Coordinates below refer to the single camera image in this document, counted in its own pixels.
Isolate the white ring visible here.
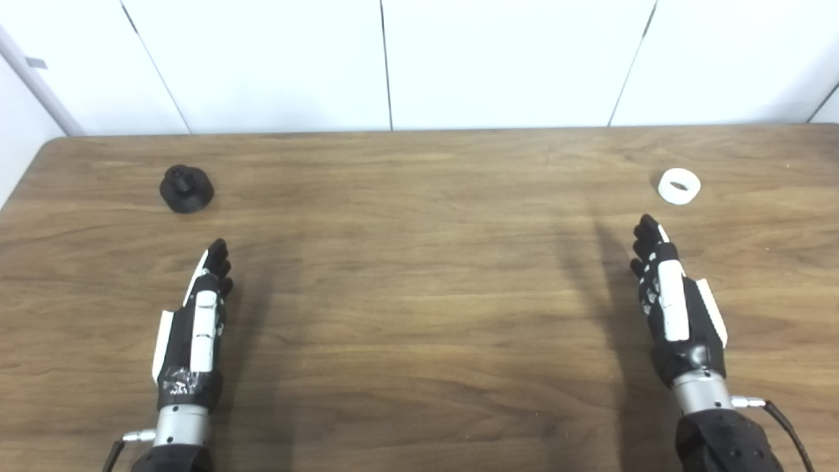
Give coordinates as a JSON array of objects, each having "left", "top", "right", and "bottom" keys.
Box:
[{"left": 658, "top": 168, "right": 701, "bottom": 205}]

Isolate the gray wall trim strip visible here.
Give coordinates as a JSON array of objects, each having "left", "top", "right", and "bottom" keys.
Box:
[{"left": 0, "top": 25, "right": 87, "bottom": 137}]

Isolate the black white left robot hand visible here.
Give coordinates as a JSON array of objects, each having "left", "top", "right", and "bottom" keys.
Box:
[{"left": 152, "top": 239, "right": 234, "bottom": 414}]

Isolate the round black part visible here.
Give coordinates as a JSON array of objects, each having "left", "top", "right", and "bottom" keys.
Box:
[{"left": 159, "top": 165, "right": 215, "bottom": 214}]

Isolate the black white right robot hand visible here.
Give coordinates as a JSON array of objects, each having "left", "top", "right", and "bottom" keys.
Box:
[{"left": 630, "top": 214, "right": 728, "bottom": 389}]

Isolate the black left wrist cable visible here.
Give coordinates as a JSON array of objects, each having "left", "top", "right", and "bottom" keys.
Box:
[{"left": 102, "top": 429, "right": 157, "bottom": 472}]

